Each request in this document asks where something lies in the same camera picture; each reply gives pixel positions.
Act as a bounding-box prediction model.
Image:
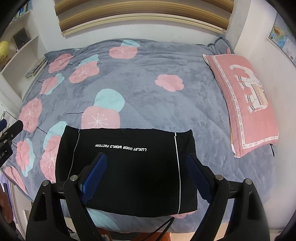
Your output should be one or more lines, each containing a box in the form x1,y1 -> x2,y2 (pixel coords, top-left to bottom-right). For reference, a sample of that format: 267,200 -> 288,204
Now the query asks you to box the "grey floral bed blanket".
1,39 -> 275,233

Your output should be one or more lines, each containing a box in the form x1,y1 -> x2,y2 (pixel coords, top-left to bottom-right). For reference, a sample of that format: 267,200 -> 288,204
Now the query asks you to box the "dark picture frame on shelf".
12,28 -> 31,50

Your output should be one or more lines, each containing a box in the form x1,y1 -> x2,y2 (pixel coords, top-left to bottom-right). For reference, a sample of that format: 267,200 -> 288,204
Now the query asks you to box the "grey pillow behind pink pillow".
207,34 -> 234,55

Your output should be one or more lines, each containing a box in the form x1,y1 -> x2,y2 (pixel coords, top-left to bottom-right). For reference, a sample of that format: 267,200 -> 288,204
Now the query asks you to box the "white bedside shelf unit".
1,1 -> 46,115

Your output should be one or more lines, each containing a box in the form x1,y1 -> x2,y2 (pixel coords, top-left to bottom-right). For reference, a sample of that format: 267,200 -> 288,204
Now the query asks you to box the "pink elephant pillow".
203,54 -> 280,158

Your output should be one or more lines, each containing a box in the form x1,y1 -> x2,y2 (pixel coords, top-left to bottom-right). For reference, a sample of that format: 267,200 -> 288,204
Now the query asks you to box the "yellow round object on shelf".
0,40 -> 10,64

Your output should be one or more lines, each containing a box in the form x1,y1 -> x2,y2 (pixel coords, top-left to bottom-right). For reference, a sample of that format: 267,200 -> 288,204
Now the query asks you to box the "black hooded jacket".
55,126 -> 198,217

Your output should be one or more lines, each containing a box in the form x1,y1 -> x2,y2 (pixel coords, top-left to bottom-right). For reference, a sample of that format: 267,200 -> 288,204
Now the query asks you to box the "black cable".
136,216 -> 176,241

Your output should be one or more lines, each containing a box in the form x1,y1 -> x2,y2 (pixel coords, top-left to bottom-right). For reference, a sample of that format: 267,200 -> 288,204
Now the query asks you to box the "colourful wall map poster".
268,13 -> 296,66

